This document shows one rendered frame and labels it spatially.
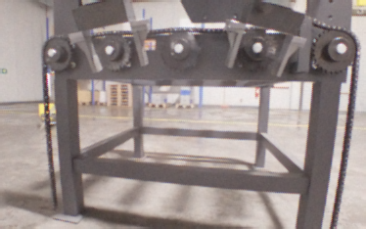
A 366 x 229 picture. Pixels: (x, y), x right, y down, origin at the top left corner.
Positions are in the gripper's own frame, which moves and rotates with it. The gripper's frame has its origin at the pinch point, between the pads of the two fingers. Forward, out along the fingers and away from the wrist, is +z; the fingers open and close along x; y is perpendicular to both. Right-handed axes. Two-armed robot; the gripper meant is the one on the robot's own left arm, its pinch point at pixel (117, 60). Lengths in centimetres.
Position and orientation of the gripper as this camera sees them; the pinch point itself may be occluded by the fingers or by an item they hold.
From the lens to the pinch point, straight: 51.4
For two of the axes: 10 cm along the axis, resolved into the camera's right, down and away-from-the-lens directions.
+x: -9.8, 0.7, 1.8
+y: 1.2, -5.0, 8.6
